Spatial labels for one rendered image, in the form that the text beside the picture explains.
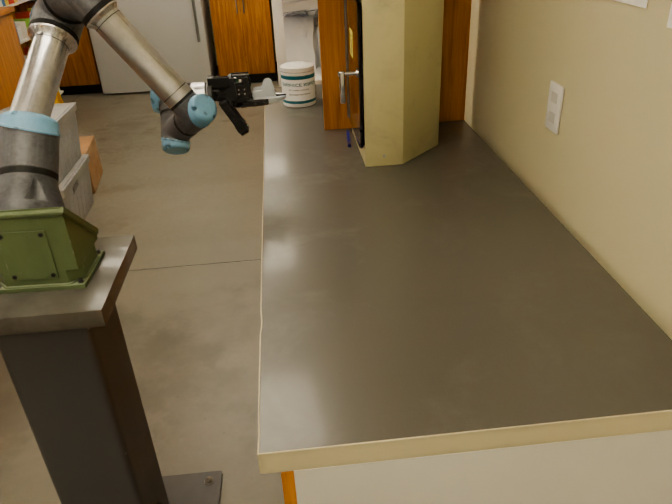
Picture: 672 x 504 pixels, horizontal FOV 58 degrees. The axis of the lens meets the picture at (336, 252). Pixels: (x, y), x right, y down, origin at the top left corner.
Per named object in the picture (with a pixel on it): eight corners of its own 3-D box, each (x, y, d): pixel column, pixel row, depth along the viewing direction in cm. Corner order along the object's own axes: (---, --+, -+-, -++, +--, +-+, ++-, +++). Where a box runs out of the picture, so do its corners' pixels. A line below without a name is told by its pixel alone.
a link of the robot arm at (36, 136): (1, 161, 118) (4, 96, 121) (-12, 180, 128) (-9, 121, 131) (66, 170, 125) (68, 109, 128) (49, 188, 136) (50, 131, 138)
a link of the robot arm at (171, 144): (173, 140, 156) (172, 100, 158) (156, 154, 165) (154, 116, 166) (201, 144, 161) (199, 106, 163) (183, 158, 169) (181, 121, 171)
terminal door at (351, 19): (351, 118, 201) (347, -12, 182) (363, 150, 175) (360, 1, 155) (349, 119, 201) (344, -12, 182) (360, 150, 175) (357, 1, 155)
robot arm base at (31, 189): (-34, 214, 117) (-31, 166, 119) (13, 231, 132) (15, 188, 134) (41, 207, 116) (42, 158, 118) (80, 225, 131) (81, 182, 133)
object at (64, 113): (91, 152, 382) (77, 101, 365) (62, 191, 329) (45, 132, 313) (23, 157, 379) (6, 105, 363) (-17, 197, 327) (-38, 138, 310)
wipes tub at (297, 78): (315, 97, 245) (312, 59, 237) (317, 106, 233) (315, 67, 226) (282, 99, 244) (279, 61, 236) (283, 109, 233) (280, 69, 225)
